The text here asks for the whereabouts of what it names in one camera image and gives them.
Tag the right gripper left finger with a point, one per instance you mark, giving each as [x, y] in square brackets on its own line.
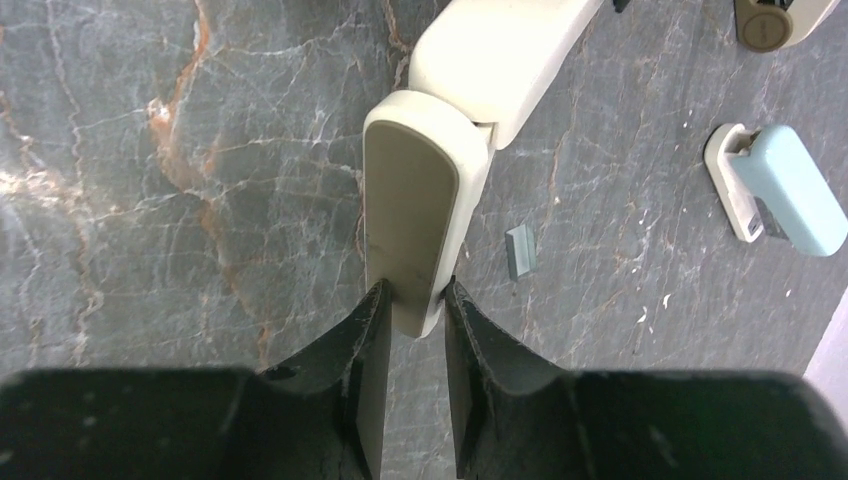
[319, 414]

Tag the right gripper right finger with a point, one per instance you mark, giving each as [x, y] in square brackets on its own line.
[516, 415]

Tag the white stapler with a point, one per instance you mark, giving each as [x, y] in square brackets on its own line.
[475, 76]

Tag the light blue stapler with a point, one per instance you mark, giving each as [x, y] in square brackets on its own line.
[769, 184]

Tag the staple strip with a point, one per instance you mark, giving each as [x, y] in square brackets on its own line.
[521, 251]

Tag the small beige stapler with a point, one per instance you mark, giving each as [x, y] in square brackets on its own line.
[767, 26]

